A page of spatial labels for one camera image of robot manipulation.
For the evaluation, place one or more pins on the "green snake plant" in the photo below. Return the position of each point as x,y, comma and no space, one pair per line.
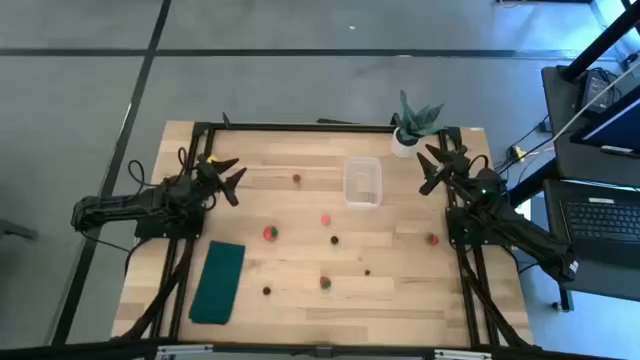
417,122

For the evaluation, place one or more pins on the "black slanted pole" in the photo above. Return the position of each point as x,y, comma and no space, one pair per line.
600,45

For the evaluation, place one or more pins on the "dark green folded cloth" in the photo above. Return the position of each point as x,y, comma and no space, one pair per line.
217,282

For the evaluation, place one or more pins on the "black power adapter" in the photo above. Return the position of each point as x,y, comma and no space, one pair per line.
595,87

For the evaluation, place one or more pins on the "yellow plug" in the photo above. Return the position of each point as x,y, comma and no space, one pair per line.
518,152

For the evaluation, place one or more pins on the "black laptop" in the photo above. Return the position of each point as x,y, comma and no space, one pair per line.
600,225

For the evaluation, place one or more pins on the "grey floor object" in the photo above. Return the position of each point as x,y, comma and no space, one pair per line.
17,231

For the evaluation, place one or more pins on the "small red toy strawberry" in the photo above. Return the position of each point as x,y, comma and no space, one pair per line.
296,178

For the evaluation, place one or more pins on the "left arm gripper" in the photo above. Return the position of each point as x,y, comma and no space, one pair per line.
209,180

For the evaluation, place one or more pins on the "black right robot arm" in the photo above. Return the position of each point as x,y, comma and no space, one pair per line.
520,230

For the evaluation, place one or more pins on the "pink round toy fruit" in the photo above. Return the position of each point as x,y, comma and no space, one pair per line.
326,220

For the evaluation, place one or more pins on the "black computer monitor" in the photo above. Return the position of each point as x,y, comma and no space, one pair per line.
620,130

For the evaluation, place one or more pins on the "dark desk with laptop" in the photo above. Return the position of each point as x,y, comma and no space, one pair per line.
600,285

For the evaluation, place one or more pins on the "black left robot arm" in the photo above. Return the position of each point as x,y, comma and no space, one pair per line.
125,207

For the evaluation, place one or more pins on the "black aluminium table frame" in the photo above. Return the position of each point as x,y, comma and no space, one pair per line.
300,127

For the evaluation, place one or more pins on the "clear plastic tupperware container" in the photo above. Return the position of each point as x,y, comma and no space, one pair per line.
362,182

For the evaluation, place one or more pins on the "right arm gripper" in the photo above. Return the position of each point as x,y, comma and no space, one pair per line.
456,166

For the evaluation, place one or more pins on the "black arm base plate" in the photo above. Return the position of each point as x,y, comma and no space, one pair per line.
167,231
457,225

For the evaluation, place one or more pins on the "dark desk with monitor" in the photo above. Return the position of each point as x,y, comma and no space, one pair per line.
575,165

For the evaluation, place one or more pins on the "large red green strawberry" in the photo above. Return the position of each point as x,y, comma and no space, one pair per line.
270,233

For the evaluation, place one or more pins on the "black crossbar with silver brackets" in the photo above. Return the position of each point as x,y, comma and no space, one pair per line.
320,351

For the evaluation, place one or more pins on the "white plant pot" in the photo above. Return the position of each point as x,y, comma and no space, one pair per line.
400,147

